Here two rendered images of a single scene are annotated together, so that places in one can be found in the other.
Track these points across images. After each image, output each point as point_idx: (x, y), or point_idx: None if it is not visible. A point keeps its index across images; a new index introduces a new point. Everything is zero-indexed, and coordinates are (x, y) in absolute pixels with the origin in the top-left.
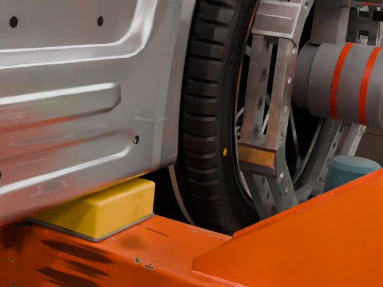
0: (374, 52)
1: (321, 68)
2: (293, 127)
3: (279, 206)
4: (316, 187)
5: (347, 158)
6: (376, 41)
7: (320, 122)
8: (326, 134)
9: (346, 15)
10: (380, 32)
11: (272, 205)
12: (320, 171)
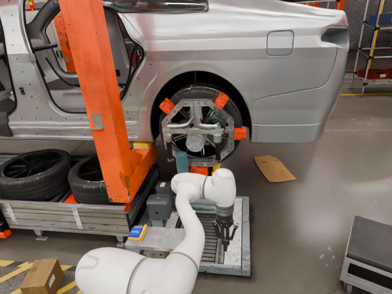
0: None
1: None
2: (212, 144)
3: None
4: (211, 160)
5: (182, 152)
6: (228, 128)
7: (226, 145)
8: (233, 149)
9: (197, 121)
10: (229, 125)
11: None
12: (215, 157)
